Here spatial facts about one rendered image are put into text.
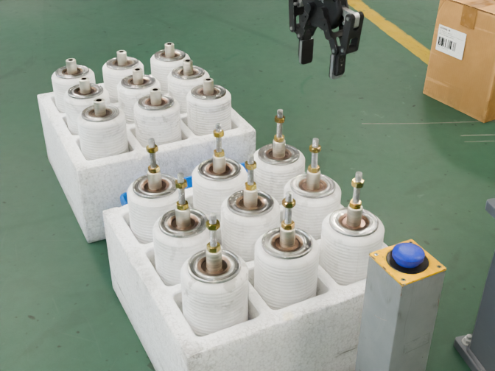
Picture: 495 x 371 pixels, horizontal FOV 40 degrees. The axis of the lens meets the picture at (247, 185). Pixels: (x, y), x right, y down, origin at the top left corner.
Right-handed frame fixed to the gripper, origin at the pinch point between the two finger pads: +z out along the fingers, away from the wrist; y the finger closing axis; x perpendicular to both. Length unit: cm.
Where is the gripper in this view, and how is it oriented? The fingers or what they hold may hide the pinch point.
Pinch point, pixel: (320, 62)
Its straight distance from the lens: 103.3
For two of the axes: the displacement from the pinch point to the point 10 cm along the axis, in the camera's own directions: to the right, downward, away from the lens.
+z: 0.0, 8.5, 5.3
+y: -5.8, -4.3, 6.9
